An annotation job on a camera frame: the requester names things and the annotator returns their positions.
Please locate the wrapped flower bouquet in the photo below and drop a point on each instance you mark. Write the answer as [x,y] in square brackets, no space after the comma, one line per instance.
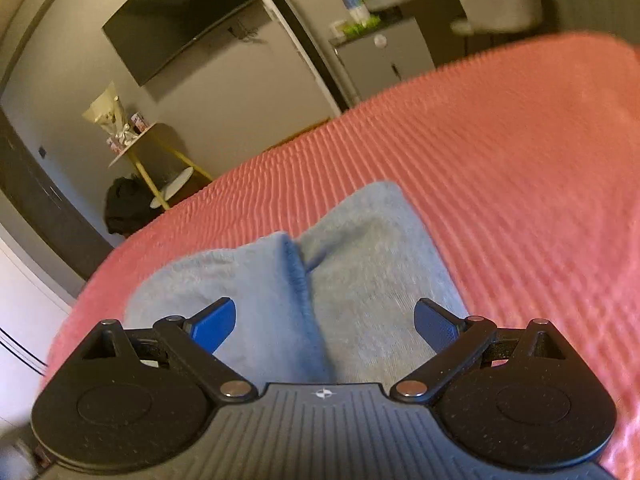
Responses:
[107,110]

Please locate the white door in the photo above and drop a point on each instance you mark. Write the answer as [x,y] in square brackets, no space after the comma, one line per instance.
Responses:
[300,50]

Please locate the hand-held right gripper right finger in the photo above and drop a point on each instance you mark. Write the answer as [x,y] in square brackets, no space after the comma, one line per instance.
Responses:
[437,327]

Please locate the black wall television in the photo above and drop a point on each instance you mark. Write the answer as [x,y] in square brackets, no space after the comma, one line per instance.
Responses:
[180,15]

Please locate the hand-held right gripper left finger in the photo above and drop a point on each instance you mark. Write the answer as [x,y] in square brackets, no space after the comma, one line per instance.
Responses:
[215,322]

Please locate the grey cabinet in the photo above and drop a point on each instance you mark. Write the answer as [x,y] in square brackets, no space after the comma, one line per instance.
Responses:
[380,60]

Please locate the red ribbed blanket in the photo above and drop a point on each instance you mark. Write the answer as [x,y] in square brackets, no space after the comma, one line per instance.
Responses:
[500,160]

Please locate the white wardrobe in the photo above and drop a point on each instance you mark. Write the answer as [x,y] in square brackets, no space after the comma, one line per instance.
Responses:
[25,320]

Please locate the round side table yellow legs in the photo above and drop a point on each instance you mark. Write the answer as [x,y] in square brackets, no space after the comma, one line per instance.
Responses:
[145,142]

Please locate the black bag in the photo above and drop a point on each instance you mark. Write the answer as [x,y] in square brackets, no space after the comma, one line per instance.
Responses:
[125,205]

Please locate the blue and white bottle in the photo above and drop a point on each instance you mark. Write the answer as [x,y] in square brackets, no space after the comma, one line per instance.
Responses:
[352,2]

